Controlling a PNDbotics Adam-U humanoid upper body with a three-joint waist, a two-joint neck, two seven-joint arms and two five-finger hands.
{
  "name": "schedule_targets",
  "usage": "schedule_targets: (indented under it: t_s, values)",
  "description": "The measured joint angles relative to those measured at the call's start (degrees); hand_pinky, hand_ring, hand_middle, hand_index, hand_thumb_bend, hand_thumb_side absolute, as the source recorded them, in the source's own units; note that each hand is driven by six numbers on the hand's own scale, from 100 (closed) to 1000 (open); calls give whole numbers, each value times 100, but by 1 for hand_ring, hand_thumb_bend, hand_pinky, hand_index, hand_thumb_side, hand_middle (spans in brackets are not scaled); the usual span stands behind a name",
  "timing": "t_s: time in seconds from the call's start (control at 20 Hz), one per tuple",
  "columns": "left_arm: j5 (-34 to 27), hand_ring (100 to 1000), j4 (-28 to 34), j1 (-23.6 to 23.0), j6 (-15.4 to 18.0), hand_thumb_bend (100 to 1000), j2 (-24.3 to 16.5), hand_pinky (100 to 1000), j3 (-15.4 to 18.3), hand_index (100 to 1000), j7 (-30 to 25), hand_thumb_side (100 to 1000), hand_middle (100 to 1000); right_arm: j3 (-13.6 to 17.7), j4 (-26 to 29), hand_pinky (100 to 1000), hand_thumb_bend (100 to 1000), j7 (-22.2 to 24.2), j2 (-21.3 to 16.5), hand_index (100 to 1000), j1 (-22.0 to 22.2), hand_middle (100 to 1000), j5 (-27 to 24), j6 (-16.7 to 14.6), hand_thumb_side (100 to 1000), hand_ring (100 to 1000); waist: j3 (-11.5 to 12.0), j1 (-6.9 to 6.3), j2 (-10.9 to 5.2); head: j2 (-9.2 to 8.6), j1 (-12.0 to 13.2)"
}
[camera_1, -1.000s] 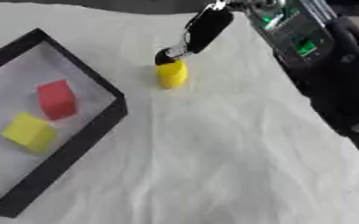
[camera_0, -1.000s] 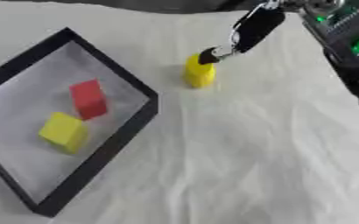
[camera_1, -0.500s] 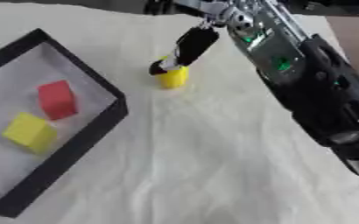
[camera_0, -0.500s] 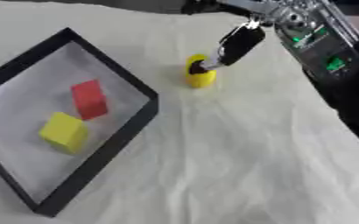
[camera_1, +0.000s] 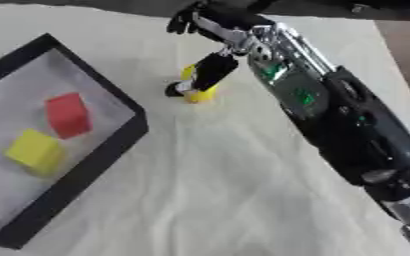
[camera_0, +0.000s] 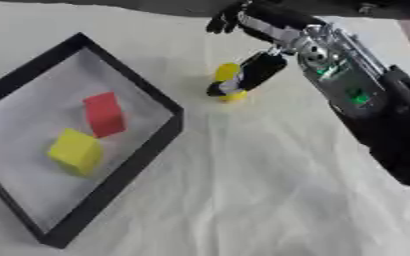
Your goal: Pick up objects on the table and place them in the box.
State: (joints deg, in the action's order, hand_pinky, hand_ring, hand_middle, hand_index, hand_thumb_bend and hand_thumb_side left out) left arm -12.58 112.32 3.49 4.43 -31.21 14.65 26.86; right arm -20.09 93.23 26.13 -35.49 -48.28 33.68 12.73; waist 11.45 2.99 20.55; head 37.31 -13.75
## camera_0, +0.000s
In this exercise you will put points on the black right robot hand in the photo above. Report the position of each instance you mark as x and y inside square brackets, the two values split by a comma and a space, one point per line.
[267, 16]

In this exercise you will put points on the silver and black right robot arm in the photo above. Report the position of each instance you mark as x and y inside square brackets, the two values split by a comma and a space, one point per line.
[360, 93]

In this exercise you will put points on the black box with white inside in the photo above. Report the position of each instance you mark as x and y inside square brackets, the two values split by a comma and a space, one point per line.
[68, 140]

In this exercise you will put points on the yellow cylinder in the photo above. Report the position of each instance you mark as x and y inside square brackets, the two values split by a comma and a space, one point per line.
[228, 75]

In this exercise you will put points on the red block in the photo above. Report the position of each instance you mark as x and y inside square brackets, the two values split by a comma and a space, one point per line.
[104, 115]

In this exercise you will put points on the yellow block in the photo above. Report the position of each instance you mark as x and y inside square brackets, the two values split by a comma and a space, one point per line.
[75, 151]

